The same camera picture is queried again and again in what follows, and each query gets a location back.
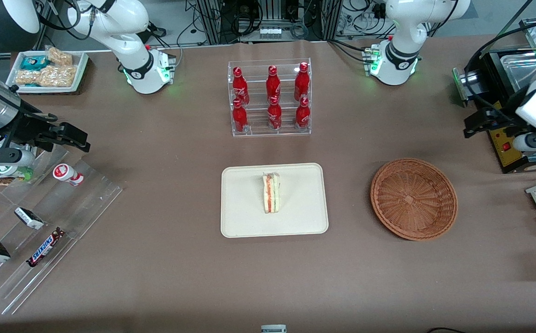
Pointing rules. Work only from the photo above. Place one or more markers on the large granola snack bag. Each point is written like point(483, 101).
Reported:
point(57, 76)

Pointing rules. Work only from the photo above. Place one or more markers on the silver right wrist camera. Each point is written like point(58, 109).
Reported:
point(4, 157)

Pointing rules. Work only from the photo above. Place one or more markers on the white rectangular snack dish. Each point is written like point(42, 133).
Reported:
point(80, 69)

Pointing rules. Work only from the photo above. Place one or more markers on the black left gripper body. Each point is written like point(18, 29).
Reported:
point(502, 111)

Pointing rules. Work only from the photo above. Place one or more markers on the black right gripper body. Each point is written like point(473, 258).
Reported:
point(23, 125)

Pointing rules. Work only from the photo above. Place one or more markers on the white green cup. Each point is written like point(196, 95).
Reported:
point(13, 172)

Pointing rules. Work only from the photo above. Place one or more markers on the small granola snack bag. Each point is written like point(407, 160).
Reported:
point(59, 56)

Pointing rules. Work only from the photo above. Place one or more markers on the triangular sandwich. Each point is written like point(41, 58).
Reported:
point(271, 194)

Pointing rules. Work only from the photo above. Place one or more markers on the brown wicker basket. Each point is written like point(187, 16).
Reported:
point(411, 199)

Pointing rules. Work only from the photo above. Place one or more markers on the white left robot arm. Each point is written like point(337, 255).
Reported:
point(404, 27)

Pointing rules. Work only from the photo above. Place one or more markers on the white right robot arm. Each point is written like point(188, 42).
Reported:
point(134, 27)

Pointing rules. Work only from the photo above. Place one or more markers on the teal snack pack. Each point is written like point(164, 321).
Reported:
point(34, 62)

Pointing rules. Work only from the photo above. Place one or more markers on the medium granola snack bag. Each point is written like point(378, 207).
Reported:
point(27, 77)

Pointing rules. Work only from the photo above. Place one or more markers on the white labelled device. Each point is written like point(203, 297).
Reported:
point(273, 329)

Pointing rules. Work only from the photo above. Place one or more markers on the snickers chocolate bar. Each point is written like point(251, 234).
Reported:
point(45, 247)

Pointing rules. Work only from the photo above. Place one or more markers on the clear acrylic stepped display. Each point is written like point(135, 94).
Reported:
point(78, 208)

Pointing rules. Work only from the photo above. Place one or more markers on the cream plastic tray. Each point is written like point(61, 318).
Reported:
point(245, 203)

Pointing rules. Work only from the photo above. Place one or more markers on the white power strip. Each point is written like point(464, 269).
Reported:
point(270, 33)

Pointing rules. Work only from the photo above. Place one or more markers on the clear acrylic bottle rack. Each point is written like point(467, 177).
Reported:
point(258, 132)

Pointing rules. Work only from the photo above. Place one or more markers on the aluminium frame rack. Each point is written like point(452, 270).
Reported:
point(212, 23)

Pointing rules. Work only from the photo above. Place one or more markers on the red cola bottle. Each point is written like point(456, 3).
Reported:
point(273, 83)
point(274, 115)
point(240, 88)
point(302, 114)
point(302, 83)
point(239, 118)

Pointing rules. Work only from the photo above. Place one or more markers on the white red yogurt bottle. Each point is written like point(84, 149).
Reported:
point(64, 172)

